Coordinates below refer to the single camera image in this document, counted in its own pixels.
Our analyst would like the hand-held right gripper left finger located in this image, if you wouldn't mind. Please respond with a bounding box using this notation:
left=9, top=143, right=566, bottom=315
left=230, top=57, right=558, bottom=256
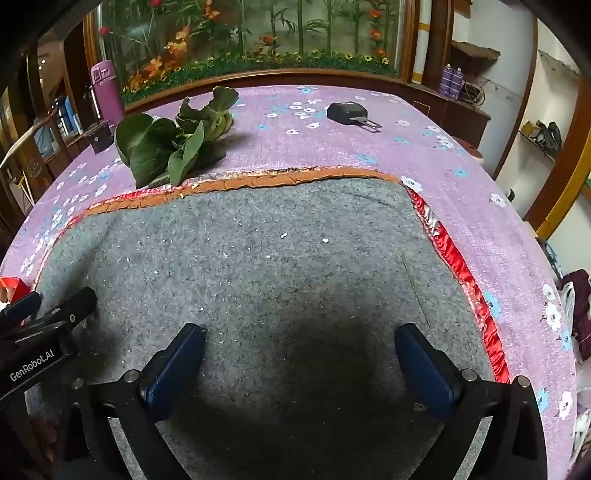
left=60, top=323, right=206, bottom=480

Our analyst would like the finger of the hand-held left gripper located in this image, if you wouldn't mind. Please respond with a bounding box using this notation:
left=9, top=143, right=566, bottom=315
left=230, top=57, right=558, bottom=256
left=0, top=292, right=42, bottom=329
left=37, top=287, right=98, bottom=333

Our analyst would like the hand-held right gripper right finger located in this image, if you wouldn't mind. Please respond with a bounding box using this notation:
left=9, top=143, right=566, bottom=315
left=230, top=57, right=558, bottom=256
left=394, top=323, right=548, bottom=480

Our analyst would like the red box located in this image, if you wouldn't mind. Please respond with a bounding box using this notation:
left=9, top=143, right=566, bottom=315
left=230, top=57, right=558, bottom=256
left=0, top=276, right=31, bottom=305

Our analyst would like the grey felt mat orange trim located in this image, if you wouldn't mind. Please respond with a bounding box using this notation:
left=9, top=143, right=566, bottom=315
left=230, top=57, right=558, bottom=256
left=25, top=166, right=511, bottom=480

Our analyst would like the maroon cloth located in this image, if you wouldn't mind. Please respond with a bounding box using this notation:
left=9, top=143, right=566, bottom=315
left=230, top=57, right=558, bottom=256
left=560, top=270, right=591, bottom=361

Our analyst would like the wooden curved stand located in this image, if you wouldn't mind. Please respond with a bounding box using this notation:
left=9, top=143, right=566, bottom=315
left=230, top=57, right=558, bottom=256
left=0, top=115, right=63, bottom=208

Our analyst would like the small black box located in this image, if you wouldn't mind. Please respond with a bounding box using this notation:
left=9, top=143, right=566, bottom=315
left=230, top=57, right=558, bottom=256
left=88, top=121, right=116, bottom=155

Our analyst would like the green bok choy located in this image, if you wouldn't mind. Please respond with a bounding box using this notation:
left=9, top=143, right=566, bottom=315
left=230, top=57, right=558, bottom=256
left=114, top=86, right=240, bottom=189

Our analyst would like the blue box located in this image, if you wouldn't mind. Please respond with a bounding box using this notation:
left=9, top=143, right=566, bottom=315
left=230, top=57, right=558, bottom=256
left=55, top=97, right=78, bottom=134

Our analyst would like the purple thermos bottle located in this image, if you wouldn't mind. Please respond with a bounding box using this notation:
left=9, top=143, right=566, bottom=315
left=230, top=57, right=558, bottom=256
left=90, top=60, right=126, bottom=124

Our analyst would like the purple floral tablecloth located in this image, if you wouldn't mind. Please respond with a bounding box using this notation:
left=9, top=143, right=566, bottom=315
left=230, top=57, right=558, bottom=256
left=0, top=84, right=578, bottom=480

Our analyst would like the dark bag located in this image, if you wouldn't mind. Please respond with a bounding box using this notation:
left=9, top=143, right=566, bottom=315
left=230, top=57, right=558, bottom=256
left=531, top=120, right=563, bottom=155

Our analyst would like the black buckle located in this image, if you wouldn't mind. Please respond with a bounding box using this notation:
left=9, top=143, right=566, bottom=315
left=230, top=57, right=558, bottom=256
left=326, top=102, right=383, bottom=136

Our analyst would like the flower and bamboo mural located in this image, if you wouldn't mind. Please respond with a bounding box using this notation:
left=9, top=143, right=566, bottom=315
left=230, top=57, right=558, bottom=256
left=99, top=0, right=402, bottom=104

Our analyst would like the wooden wall shelf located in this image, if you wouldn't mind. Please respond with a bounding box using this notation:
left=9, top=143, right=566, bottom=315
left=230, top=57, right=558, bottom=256
left=451, top=40, right=502, bottom=64

